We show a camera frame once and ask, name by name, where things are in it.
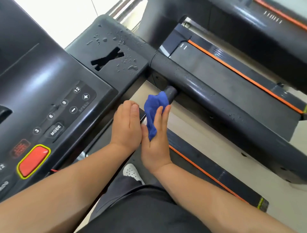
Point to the person's left hand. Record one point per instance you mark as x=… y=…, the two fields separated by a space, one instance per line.
x=126 y=129

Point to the person's right hand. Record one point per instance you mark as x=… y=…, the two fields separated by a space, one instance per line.
x=157 y=153

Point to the blue cleaning cloth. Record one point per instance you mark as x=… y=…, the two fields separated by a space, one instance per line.
x=151 y=108

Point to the person's right forearm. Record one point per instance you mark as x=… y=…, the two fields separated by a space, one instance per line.
x=215 y=204

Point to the person's left forearm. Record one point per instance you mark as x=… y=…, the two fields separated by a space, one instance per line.
x=60 y=192

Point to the person's left white clog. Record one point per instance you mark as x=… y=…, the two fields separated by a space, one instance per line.
x=132 y=172

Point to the person's black shorts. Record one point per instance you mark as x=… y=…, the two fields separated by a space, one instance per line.
x=144 y=211

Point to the neighbouring black treadmill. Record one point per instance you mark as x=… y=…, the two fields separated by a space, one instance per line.
x=239 y=96

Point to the metal window track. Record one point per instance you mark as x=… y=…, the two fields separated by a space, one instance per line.
x=124 y=9

